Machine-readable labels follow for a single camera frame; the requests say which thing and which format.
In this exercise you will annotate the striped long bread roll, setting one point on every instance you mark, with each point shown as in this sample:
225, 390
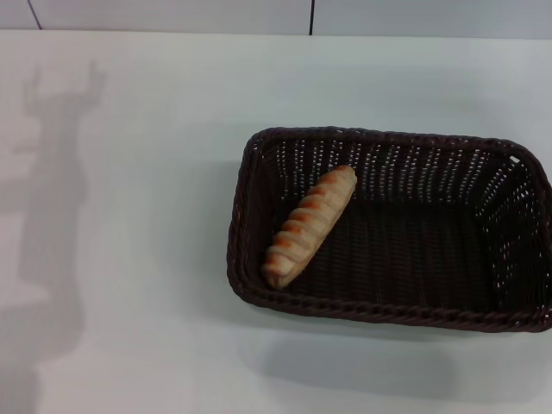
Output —
308, 226

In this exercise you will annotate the dark brown woven basket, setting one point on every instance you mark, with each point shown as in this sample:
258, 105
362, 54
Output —
409, 259

